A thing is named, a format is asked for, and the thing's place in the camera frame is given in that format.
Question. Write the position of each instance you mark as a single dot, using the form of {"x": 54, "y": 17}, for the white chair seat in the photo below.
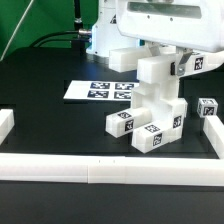
{"x": 162, "y": 102}

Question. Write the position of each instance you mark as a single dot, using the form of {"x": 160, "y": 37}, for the grey diagonal rod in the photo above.
{"x": 15, "y": 31}

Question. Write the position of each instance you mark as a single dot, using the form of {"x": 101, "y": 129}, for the white chair back frame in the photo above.
{"x": 156, "y": 69}

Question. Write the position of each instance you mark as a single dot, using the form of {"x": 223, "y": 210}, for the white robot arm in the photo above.
{"x": 106, "y": 35}

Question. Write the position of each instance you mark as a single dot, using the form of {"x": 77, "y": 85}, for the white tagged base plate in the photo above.
{"x": 100, "y": 90}

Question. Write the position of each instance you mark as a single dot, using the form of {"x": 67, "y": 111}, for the black vertical post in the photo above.
{"x": 77, "y": 15}

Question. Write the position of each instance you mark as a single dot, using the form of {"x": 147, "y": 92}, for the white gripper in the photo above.
{"x": 195, "y": 24}

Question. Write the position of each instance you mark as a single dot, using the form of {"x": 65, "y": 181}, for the white tagged cube right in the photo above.
{"x": 207, "y": 107}

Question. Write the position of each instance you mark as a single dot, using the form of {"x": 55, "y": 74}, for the white U-shaped fence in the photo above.
{"x": 115, "y": 170}

